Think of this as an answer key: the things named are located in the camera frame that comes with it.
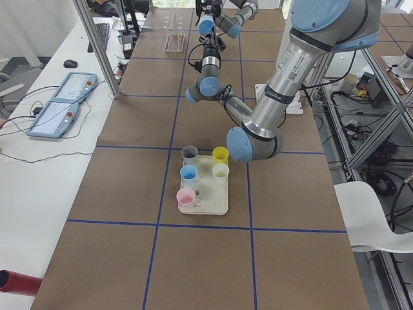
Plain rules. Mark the black computer mouse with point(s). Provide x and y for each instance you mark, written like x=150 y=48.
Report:
x=70 y=63

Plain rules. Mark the yellow plastic cup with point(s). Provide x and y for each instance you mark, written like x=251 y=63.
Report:
x=220 y=155

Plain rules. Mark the black keyboard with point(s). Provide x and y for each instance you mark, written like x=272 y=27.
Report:
x=103 y=31

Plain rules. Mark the pale green plastic cup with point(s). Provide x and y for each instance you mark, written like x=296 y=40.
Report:
x=220 y=173

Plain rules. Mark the pale blue plastic cup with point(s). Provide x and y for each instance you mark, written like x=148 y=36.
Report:
x=206 y=24

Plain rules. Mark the far teach pendant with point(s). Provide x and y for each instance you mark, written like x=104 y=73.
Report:
x=75 y=86

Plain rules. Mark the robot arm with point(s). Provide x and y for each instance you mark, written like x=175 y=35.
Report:
x=318 y=27
x=232 y=25

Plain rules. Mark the pink plastic cup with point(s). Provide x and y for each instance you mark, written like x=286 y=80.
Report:
x=185 y=197

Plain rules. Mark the teach pendant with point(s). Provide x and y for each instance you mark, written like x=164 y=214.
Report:
x=54 y=119
x=75 y=86

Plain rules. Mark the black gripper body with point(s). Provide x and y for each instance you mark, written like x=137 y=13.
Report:
x=211 y=7
x=210 y=50

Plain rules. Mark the white plastic tray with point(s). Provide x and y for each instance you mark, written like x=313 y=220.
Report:
x=211 y=198

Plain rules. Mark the white wire cup rack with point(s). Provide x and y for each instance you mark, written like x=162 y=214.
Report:
x=175 y=37

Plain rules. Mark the red cylinder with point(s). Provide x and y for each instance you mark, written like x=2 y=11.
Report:
x=19 y=284

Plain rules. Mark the grey plastic cup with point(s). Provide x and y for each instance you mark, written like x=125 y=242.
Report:
x=189 y=154

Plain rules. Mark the light blue plastic cup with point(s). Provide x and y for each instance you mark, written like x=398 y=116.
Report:
x=188 y=175

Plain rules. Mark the aluminium frame post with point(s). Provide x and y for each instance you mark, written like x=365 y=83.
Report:
x=91 y=31

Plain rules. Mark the white chair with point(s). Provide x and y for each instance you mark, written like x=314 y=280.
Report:
x=365 y=220

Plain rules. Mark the near teach pendant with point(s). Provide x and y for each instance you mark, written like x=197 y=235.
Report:
x=54 y=119

